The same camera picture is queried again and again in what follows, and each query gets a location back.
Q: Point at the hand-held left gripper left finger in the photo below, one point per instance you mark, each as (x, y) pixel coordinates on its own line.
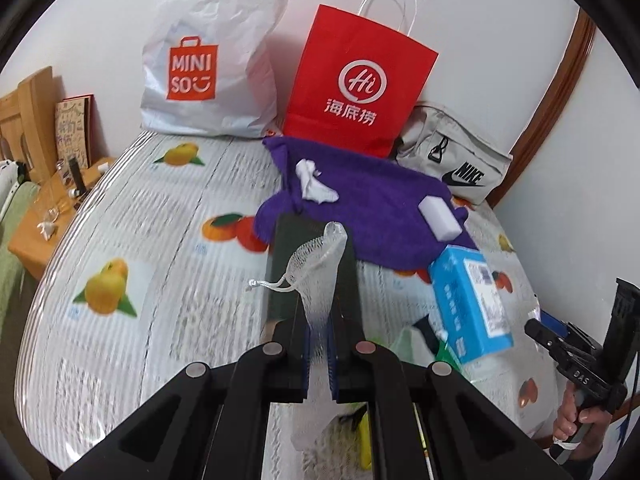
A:
(304, 360)

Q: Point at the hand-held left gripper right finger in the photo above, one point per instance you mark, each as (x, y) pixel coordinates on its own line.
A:
(333, 365)

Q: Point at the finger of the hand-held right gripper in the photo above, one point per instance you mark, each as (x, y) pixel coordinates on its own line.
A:
(554, 319)
(540, 334)

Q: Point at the green tissue packet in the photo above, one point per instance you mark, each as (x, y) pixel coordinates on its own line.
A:
(405, 345)

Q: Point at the white mesh net bag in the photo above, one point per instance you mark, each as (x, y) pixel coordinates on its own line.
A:
(320, 270)

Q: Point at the dark green tin box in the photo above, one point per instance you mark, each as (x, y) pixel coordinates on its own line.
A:
(287, 240)

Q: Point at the person's right hand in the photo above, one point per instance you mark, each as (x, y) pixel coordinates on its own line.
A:
(590, 420)

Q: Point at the blue tissue box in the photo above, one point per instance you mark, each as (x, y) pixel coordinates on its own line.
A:
(465, 305)

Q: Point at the white eraser block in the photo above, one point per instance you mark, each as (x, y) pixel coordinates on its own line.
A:
(440, 217)

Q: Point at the crumpled white tissue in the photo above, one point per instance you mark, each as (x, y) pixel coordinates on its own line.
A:
(312, 185)

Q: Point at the purple towel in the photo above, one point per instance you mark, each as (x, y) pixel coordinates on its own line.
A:
(380, 195)

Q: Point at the grey waist bag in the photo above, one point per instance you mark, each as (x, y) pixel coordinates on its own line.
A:
(450, 140)

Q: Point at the small black bottle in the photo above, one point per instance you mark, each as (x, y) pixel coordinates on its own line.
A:
(76, 175)

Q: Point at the wooden side table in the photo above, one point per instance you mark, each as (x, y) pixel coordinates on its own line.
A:
(30, 250)

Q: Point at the green cloth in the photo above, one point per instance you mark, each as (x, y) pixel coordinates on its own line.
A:
(12, 260)

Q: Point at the red paper bag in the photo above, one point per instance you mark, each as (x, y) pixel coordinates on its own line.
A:
(360, 50)

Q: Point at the brown patterned book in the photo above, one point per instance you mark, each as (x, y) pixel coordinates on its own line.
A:
(72, 130)

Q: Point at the white plastic shopping bag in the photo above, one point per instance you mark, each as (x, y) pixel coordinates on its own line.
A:
(225, 35)

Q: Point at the white object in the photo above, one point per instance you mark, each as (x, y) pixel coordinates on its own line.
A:
(10, 180)

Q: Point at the wooden door frame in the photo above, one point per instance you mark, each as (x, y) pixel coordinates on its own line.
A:
(560, 95)

